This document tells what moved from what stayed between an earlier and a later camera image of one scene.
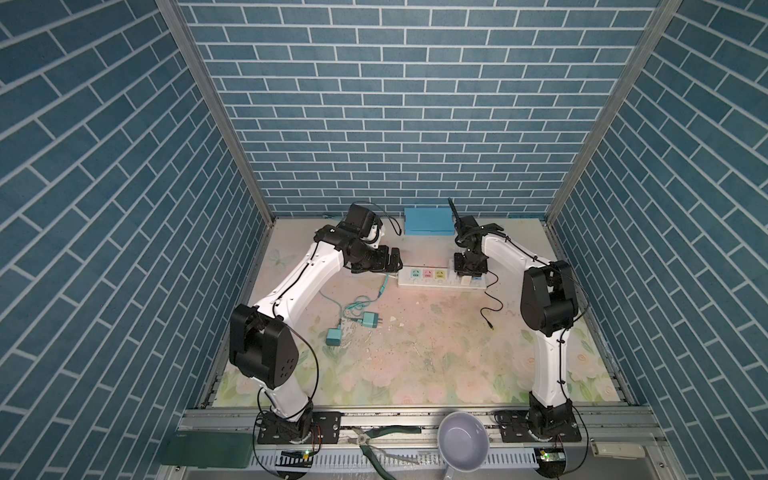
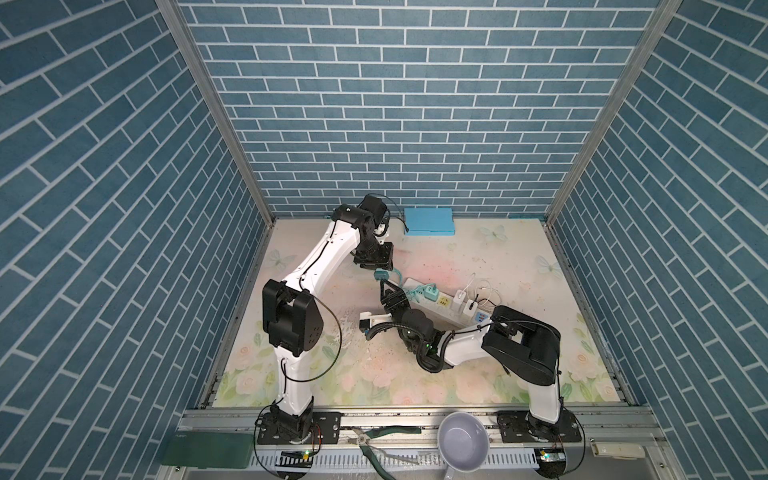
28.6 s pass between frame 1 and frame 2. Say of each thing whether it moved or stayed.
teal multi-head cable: moved
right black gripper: moved
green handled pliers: stayed
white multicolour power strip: moved
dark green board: stayed
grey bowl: stayed
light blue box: stayed
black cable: moved
